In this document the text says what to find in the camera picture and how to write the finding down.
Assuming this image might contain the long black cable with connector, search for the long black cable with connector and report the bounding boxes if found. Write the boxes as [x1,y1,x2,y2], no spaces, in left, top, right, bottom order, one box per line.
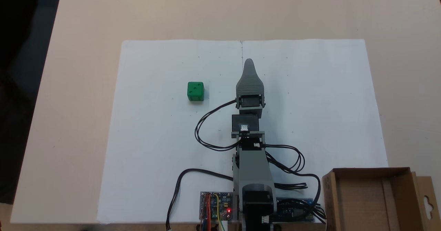
[166,169,235,231]

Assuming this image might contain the white paper sheet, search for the white paper sheet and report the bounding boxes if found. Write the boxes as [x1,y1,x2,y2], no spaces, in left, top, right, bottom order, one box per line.
[240,39,389,223]
[96,40,244,224]

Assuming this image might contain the brown cardboard box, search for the brown cardboard box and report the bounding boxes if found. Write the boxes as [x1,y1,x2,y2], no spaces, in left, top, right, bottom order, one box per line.
[322,167,441,231]

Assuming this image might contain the blue circuit board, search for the blue circuit board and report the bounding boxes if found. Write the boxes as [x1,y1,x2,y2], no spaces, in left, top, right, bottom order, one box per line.
[276,197,315,222]

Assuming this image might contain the green dice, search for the green dice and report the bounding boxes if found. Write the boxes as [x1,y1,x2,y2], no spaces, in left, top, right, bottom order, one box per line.
[187,82,205,102]

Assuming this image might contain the circuit board with coloured wires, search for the circuit board with coloured wires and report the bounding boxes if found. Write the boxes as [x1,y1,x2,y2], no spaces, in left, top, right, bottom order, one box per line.
[199,191,239,231]

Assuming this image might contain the grey wide fixed gripper jaw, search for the grey wide fixed gripper jaw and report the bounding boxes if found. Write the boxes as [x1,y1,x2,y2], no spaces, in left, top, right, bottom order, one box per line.
[236,59,265,96]

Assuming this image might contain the black elbow cable bundle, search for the black elbow cable bundle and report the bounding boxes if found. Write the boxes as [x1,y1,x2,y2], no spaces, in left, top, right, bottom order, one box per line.
[261,143,306,175]

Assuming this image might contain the black gripper loop cable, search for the black gripper loop cable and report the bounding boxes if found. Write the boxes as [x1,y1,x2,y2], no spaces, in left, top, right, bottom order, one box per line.
[194,99,242,152]

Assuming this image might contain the black cable to blue board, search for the black cable to blue board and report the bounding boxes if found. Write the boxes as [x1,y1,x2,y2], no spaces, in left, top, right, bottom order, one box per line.
[275,172,327,223]

